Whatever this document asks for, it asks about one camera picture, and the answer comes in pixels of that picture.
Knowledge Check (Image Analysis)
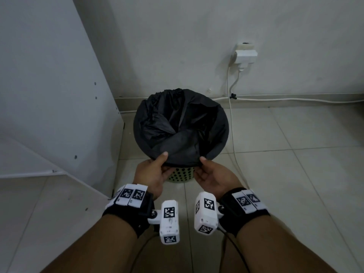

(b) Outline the black wrist strap with markers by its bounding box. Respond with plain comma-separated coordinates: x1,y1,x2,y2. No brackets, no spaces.
102,184,156,240
218,187,271,237

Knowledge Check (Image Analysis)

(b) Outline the white wrist camera with markers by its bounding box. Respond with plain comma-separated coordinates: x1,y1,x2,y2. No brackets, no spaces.
194,191,225,235
148,200,180,245

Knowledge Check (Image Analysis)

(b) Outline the white hanging power cable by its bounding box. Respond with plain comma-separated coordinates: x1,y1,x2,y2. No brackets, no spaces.
227,65,251,191

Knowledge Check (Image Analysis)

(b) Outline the black camera cable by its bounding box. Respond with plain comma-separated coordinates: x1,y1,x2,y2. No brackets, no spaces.
218,226,252,273
130,232,158,273

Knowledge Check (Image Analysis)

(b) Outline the person's right forearm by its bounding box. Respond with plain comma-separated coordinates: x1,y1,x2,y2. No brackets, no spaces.
220,213,339,273

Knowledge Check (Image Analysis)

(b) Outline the black trash bag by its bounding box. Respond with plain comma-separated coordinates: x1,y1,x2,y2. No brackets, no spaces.
133,88,230,168

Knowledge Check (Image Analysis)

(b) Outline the white cabinet panel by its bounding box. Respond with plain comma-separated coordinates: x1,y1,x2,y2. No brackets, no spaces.
0,0,126,198

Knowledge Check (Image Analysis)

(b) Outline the white wall power adapter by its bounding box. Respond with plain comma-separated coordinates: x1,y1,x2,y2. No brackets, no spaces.
229,42,259,72

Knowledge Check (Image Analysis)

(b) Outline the person's right hand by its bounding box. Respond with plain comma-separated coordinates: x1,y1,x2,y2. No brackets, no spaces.
195,156,244,201

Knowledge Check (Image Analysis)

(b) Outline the person's left hand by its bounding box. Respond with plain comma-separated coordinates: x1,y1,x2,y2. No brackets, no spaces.
133,152,174,200

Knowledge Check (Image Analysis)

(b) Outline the person's left forearm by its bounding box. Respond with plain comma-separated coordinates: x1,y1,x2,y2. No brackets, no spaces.
40,213,160,273

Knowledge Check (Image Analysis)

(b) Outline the green perforated trash bin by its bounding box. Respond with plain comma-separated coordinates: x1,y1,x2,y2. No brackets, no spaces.
166,166,197,184

